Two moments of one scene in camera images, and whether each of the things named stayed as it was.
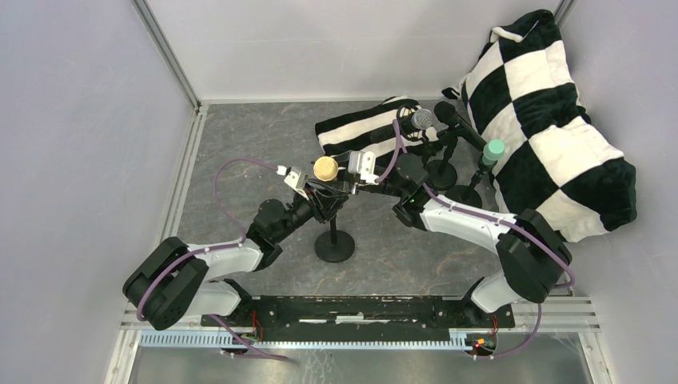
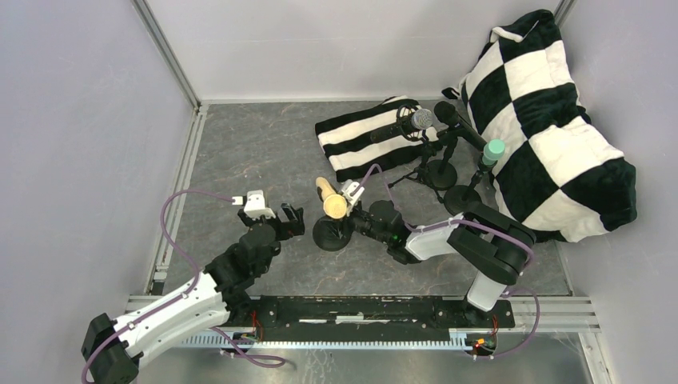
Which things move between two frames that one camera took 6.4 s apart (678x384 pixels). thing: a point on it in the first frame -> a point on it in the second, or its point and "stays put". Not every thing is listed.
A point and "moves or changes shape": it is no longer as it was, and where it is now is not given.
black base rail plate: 362,318 stays put
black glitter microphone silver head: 420,119 stays put
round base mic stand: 334,246 moves or changes shape
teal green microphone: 493,150 stays put
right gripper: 358,186 -> 351,216
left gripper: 319,195 -> 282,225
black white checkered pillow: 521,91 stays put
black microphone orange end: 447,113 stays put
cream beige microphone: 325,168 moves or changes shape
